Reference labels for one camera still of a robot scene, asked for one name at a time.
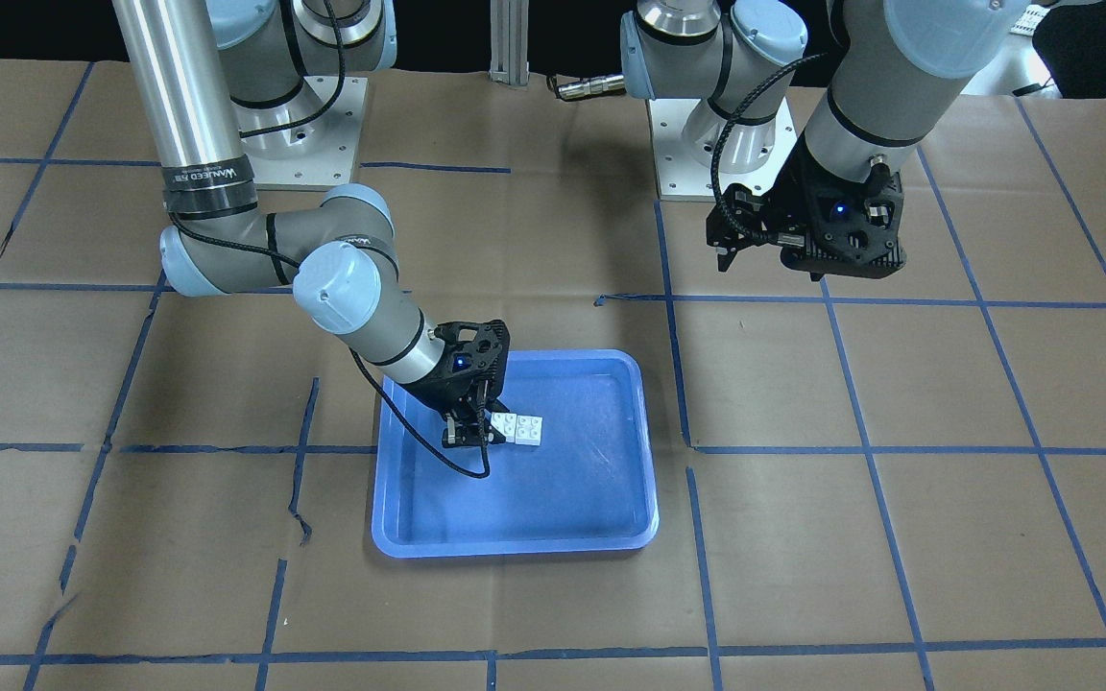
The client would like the blue plastic tray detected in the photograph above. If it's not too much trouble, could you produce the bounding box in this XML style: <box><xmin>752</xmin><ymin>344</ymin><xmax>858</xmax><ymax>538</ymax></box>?
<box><xmin>372</xmin><ymin>349</ymin><xmax>660</xmax><ymax>559</ymax></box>

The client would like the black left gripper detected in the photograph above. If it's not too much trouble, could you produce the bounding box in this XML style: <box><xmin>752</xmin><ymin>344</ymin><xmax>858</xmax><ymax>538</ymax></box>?
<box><xmin>705</xmin><ymin>143</ymin><xmax>907</xmax><ymax>281</ymax></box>

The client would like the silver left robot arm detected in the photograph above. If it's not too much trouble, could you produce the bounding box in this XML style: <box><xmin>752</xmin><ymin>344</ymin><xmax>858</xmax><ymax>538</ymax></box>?
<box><xmin>620</xmin><ymin>1</ymin><xmax>1027</xmax><ymax>280</ymax></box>

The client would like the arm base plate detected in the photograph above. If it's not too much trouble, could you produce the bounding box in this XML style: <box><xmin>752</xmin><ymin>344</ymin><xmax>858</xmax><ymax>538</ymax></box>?
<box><xmin>233</xmin><ymin>76</ymin><xmax>369</xmax><ymax>191</ymax></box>
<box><xmin>645</xmin><ymin>96</ymin><xmax>799</xmax><ymax>203</ymax></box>

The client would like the white block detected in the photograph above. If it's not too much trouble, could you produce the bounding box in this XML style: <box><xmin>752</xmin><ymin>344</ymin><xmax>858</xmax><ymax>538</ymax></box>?
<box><xmin>511</xmin><ymin>415</ymin><xmax>543</xmax><ymax>447</ymax></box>
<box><xmin>489</xmin><ymin>412</ymin><xmax>517</xmax><ymax>443</ymax></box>

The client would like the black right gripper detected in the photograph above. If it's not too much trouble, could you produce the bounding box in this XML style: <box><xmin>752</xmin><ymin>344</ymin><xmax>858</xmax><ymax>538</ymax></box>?
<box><xmin>401</xmin><ymin>320</ymin><xmax>510</xmax><ymax>449</ymax></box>

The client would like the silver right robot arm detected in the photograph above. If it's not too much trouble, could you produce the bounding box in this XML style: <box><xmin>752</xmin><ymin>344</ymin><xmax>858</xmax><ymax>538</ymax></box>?
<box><xmin>113</xmin><ymin>1</ymin><xmax>510</xmax><ymax>447</ymax></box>

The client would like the aluminium frame post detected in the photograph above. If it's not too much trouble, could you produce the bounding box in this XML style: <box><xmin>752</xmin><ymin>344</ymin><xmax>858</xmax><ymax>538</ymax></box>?
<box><xmin>488</xmin><ymin>0</ymin><xmax>530</xmax><ymax>88</ymax></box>

